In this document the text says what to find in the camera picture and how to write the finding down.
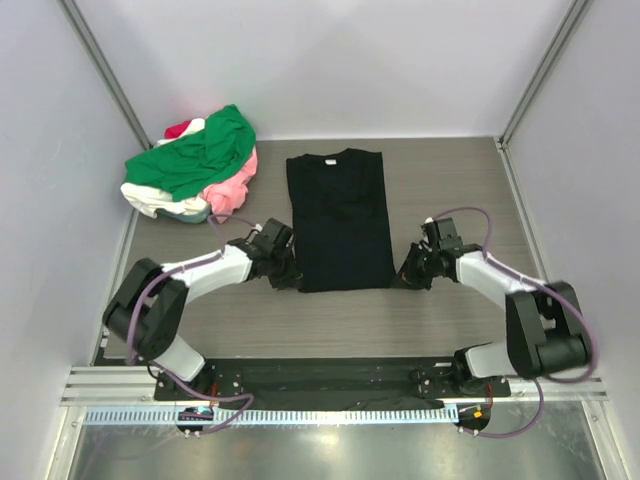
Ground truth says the pink t shirt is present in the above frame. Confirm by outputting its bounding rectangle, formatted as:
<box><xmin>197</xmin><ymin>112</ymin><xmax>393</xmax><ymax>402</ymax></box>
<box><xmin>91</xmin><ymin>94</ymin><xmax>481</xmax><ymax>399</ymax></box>
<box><xmin>200</xmin><ymin>148</ymin><xmax>258</xmax><ymax>214</ymax></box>

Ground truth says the black t shirt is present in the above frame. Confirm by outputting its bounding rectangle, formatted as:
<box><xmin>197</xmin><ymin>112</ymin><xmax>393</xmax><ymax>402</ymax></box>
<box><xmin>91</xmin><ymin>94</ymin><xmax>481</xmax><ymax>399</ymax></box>
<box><xmin>286</xmin><ymin>148</ymin><xmax>396</xmax><ymax>293</ymax></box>

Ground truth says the green t shirt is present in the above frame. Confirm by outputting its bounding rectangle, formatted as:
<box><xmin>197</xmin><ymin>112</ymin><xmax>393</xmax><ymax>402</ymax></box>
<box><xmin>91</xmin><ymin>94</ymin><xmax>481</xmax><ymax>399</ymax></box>
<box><xmin>124</xmin><ymin>104</ymin><xmax>256</xmax><ymax>202</ymax></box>

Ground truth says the white t shirt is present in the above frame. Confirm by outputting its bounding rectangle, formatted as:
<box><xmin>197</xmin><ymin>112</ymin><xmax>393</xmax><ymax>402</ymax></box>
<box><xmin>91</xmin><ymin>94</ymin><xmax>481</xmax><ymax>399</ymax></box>
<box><xmin>120</xmin><ymin>183</ymin><xmax>210</xmax><ymax>218</ymax></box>

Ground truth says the red t shirt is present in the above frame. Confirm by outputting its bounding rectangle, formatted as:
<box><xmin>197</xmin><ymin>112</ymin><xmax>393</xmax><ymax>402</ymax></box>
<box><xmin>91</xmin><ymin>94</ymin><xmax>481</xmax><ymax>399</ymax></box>
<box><xmin>163</xmin><ymin>119</ymin><xmax>201</xmax><ymax>140</ymax></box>

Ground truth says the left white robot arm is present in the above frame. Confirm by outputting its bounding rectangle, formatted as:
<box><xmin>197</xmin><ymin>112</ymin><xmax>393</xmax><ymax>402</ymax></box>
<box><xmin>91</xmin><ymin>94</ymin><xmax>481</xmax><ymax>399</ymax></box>
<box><xmin>102</xmin><ymin>218</ymin><xmax>300</xmax><ymax>399</ymax></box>

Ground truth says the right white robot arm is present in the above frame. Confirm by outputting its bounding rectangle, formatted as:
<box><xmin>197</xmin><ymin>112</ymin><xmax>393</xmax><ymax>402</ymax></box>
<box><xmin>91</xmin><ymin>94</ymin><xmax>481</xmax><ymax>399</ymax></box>
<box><xmin>394</xmin><ymin>215</ymin><xmax>597</xmax><ymax>396</ymax></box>

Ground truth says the grey blue t shirt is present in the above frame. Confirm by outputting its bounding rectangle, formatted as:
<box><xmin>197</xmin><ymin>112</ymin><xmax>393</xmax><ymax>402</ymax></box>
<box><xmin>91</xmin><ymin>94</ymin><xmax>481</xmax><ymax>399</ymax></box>
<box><xmin>158</xmin><ymin>210</ymin><xmax>210</xmax><ymax>224</ymax></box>

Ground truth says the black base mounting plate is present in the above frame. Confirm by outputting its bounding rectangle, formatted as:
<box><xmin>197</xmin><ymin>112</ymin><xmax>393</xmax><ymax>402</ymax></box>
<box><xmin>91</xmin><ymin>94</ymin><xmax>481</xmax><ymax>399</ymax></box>
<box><xmin>152</xmin><ymin>355</ymin><xmax>512</xmax><ymax>412</ymax></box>

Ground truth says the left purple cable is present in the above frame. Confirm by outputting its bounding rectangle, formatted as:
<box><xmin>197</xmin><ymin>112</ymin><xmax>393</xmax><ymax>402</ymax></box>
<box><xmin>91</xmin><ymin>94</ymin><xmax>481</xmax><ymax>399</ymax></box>
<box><xmin>127</xmin><ymin>213</ymin><xmax>259</xmax><ymax>436</ymax></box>

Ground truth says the white slotted cable duct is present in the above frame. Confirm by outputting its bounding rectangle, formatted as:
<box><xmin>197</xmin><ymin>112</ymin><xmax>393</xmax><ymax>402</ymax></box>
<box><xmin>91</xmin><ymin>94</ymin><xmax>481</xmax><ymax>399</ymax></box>
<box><xmin>83</xmin><ymin>404</ymin><xmax>459</xmax><ymax>427</ymax></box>

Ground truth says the aluminium frame rail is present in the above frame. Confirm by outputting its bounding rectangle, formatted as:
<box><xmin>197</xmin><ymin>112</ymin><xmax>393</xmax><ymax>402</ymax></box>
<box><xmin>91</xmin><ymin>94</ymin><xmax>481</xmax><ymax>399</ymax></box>
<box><xmin>59</xmin><ymin>363</ymin><xmax>166</xmax><ymax>407</ymax></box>

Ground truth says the right aluminium corner post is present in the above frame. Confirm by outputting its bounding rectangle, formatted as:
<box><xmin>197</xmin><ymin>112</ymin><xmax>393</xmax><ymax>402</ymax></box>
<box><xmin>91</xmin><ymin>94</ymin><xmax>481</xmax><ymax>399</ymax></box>
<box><xmin>495</xmin><ymin>0</ymin><xmax>596</xmax><ymax>149</ymax></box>

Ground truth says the aluminium corner post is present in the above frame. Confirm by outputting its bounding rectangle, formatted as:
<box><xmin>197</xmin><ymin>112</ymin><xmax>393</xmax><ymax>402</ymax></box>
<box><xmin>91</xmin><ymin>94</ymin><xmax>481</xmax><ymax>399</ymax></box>
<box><xmin>57</xmin><ymin>0</ymin><xmax>152</xmax><ymax>150</ymax></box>
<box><xmin>495</xmin><ymin>0</ymin><xmax>596</xmax><ymax>149</ymax></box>

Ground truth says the left aluminium corner post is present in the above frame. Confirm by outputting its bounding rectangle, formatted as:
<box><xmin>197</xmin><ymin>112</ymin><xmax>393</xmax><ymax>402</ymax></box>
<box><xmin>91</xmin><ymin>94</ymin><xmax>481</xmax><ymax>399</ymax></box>
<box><xmin>57</xmin><ymin>0</ymin><xmax>152</xmax><ymax>150</ymax></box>

